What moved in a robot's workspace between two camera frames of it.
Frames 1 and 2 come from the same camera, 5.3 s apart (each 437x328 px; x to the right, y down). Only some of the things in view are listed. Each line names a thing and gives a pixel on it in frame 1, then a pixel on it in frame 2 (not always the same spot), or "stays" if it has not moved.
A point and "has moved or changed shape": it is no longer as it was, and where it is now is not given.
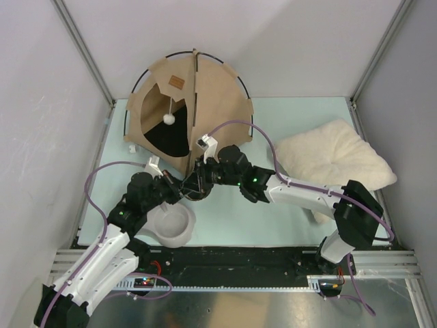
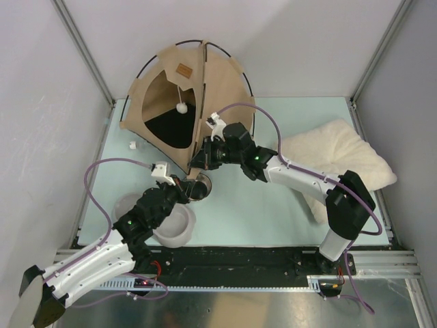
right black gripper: x=197 y=181 -> x=203 y=160
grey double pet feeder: x=171 y=229 stays
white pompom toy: x=168 y=118 -> x=181 y=108
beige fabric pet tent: x=179 y=98 has moved or changed shape
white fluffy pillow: x=330 y=155 stays
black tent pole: x=188 y=52 -> x=127 y=99
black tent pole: x=195 y=65 -> x=203 y=93
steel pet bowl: x=197 y=196 stays
